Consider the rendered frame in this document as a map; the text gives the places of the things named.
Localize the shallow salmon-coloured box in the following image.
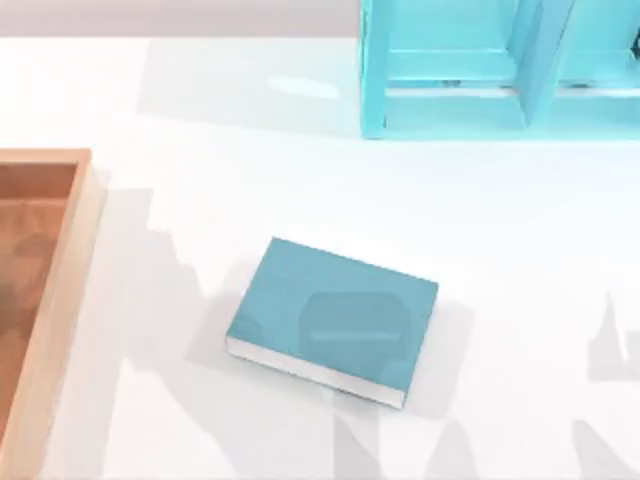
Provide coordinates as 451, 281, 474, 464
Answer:
0, 148, 107, 480

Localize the light blue rack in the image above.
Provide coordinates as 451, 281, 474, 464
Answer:
358, 0, 640, 142

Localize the teal blue book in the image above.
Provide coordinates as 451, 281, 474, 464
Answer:
225, 236, 440, 412

